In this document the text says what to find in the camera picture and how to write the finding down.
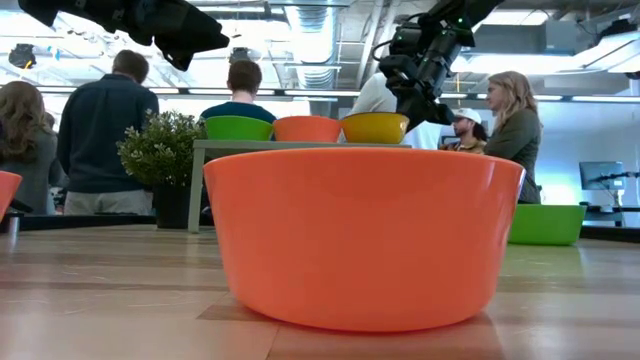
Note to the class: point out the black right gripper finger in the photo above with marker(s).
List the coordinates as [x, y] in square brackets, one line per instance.
[440, 112]
[411, 110]

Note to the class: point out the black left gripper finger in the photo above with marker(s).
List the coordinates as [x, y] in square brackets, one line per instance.
[175, 52]
[200, 35]

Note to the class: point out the yellow bowl with patterned inside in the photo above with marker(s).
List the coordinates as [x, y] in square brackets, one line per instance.
[372, 129]

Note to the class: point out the green plastic mini bowl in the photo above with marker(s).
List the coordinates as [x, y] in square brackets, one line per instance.
[237, 129]
[545, 225]

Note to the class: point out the orange plastic mini bowl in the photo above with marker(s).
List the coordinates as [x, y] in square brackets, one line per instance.
[306, 130]
[360, 240]
[7, 192]

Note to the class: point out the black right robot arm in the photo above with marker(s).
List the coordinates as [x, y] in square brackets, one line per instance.
[475, 7]

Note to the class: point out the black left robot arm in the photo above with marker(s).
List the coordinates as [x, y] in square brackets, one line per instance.
[60, 10]

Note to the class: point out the white cap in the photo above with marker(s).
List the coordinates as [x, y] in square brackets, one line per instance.
[467, 115]

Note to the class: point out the black ceiling device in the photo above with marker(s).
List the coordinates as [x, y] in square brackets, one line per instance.
[240, 55]

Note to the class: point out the small potted green plant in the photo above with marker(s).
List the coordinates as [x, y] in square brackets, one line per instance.
[160, 150]

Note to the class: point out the grey-green perforated metal shelf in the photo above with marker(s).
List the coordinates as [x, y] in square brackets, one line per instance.
[197, 190]

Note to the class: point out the computer monitor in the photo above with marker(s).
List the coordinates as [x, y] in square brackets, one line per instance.
[597, 172]

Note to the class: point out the black background desk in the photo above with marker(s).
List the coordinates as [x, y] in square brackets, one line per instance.
[610, 210]

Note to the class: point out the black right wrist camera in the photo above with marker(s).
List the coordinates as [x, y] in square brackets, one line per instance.
[407, 40]

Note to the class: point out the round silver ventilation duct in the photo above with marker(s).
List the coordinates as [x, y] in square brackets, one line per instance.
[312, 40]

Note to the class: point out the silver metal post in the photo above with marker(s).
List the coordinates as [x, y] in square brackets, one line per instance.
[12, 225]

